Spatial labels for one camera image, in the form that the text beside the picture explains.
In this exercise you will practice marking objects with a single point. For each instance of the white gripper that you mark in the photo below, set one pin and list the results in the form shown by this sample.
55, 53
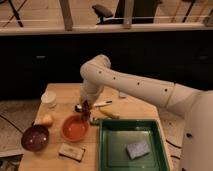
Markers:
89, 92

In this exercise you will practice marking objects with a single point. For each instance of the dark grape bunch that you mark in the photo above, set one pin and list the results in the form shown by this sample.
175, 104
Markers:
85, 111

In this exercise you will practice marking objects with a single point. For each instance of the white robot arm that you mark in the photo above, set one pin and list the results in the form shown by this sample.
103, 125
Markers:
194, 105

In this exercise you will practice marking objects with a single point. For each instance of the red orange bowl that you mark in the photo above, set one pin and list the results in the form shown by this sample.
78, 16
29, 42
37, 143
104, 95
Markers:
74, 128

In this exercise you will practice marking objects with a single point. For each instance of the dark maroon bowl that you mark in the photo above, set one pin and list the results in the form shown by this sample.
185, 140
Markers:
35, 138

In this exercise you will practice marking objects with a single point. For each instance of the light blue small block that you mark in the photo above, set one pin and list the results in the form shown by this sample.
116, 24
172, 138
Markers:
122, 95

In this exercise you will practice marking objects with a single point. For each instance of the yellow banana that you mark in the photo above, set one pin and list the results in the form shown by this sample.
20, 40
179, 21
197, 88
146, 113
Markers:
109, 114

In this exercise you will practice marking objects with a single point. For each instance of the green toy piece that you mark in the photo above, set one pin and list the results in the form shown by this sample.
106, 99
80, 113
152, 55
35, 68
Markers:
94, 121

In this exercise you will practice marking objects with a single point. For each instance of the white plastic cup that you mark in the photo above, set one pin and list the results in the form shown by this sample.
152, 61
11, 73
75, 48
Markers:
49, 99

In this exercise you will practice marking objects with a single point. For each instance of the green plastic tray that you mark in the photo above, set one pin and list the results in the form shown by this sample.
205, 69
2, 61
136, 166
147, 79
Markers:
115, 135

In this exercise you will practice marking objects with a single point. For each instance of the small yellow apple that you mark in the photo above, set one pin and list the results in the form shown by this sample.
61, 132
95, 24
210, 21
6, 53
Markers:
47, 120

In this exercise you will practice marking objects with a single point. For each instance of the black office chair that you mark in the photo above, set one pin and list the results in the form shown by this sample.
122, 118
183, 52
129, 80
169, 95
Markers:
103, 13

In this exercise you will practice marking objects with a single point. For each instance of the brown rectangular block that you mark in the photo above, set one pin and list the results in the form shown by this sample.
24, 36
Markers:
73, 152

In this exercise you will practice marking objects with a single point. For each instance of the blue grey sponge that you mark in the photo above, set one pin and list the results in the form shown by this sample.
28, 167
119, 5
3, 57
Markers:
137, 149

